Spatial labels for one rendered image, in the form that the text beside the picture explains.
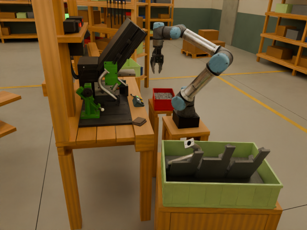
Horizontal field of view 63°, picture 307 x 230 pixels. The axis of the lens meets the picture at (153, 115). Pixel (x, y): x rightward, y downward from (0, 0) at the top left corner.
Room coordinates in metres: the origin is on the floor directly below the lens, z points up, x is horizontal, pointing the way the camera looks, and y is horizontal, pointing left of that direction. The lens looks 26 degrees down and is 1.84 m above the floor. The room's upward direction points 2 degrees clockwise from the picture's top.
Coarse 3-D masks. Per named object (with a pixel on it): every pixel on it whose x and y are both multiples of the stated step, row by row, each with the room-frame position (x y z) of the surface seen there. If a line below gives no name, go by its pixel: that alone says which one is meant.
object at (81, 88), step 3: (81, 87) 1.85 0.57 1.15; (78, 90) 1.82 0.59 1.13; (81, 90) 1.82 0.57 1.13; (78, 93) 1.81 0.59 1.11; (81, 93) 1.83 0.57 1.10; (81, 96) 1.82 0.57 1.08; (84, 96) 1.84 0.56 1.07; (84, 99) 1.82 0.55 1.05; (90, 99) 1.84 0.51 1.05; (93, 99) 1.85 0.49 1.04; (90, 102) 1.84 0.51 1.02; (93, 105) 1.83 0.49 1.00; (96, 105) 1.86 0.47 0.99; (99, 105) 1.85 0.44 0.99; (96, 108) 1.84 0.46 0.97
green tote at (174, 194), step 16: (176, 144) 1.40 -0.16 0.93; (208, 144) 1.40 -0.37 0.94; (224, 144) 1.40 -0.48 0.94; (240, 144) 1.40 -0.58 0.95; (272, 176) 1.10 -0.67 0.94; (176, 192) 1.00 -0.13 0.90; (192, 192) 1.00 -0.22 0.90; (208, 192) 1.00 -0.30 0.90; (224, 192) 1.00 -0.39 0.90; (240, 192) 1.00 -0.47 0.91; (256, 192) 1.00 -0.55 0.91; (272, 192) 1.00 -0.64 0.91; (240, 208) 1.00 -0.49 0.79; (256, 208) 1.00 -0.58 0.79; (272, 208) 1.00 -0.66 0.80
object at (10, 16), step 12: (0, 0) 9.30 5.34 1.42; (12, 0) 9.40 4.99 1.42; (24, 0) 9.54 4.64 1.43; (0, 12) 9.34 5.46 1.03; (12, 12) 9.46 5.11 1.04; (24, 12) 9.90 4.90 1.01; (0, 36) 9.22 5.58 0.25; (12, 36) 9.33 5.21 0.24; (24, 36) 9.42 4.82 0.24; (36, 36) 9.52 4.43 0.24
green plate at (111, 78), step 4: (104, 64) 2.16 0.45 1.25; (108, 64) 2.17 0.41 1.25; (112, 64) 2.18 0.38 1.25; (116, 64) 2.18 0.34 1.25; (104, 68) 2.16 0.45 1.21; (108, 68) 2.16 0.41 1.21; (112, 68) 2.17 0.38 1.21; (116, 68) 2.17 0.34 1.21; (112, 72) 2.16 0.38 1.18; (116, 72) 2.17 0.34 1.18; (108, 76) 2.14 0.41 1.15; (112, 76) 2.15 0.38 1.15; (116, 76) 2.16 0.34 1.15; (108, 80) 2.13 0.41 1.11; (112, 80) 2.14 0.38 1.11; (116, 80) 2.15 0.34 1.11; (108, 84) 2.12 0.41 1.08; (112, 84) 2.13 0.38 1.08
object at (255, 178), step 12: (168, 156) 1.38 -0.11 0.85; (180, 156) 1.39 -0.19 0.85; (168, 180) 1.14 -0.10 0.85; (180, 180) 1.14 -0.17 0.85; (192, 180) 1.15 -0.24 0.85; (204, 180) 1.15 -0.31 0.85; (216, 180) 1.15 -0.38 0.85; (228, 180) 1.16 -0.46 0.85; (240, 180) 1.16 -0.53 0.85; (252, 180) 1.16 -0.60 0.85
